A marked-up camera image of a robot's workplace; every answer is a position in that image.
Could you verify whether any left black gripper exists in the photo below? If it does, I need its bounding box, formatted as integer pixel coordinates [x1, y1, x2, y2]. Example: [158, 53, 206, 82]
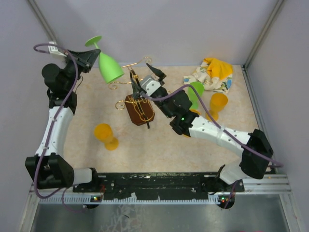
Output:
[63, 49, 100, 91]

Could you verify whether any green wine glass front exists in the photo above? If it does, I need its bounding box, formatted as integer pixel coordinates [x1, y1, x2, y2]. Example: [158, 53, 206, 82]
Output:
[85, 36, 124, 84]

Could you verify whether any green wine glass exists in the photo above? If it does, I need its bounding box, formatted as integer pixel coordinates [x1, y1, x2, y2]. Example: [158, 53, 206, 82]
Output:
[187, 82, 204, 110]
[85, 36, 124, 84]

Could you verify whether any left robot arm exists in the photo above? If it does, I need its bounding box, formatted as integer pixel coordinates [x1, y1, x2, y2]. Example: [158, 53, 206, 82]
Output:
[25, 49, 100, 192]

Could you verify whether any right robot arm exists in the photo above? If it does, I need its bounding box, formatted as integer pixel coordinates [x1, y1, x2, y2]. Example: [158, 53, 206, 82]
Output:
[131, 65, 274, 191]

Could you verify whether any orange wine glass middle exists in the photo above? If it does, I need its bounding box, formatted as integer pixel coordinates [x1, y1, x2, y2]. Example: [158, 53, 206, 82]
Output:
[190, 109, 201, 116]

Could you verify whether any orange wine glass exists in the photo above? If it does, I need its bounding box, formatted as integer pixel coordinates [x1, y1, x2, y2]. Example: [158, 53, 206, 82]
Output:
[190, 109, 201, 116]
[209, 93, 228, 120]
[94, 123, 119, 150]

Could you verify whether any orange wine glass left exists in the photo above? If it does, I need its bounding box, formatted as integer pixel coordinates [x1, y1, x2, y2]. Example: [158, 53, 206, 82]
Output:
[94, 123, 119, 150]

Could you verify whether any orange wine glass right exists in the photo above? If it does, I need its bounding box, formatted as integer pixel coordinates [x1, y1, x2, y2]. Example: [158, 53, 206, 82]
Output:
[209, 93, 228, 120]

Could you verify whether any yellow patterned cloth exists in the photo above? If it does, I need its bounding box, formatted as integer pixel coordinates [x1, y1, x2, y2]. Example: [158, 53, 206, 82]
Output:
[183, 58, 234, 94]

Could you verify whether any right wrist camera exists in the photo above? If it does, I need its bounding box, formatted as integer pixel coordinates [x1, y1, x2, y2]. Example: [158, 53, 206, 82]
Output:
[140, 75, 161, 96]

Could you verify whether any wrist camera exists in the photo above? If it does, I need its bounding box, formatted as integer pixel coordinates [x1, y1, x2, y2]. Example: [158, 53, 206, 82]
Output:
[140, 75, 161, 96]
[48, 41, 66, 59]

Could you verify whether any gold wire wine glass rack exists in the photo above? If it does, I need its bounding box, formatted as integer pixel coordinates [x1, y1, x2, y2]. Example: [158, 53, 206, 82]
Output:
[108, 57, 155, 129]

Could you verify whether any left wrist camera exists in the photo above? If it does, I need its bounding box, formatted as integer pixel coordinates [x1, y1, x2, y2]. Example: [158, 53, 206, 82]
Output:
[48, 41, 66, 59]

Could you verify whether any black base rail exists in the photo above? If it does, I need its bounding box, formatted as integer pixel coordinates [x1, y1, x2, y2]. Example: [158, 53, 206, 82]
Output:
[73, 172, 244, 203]

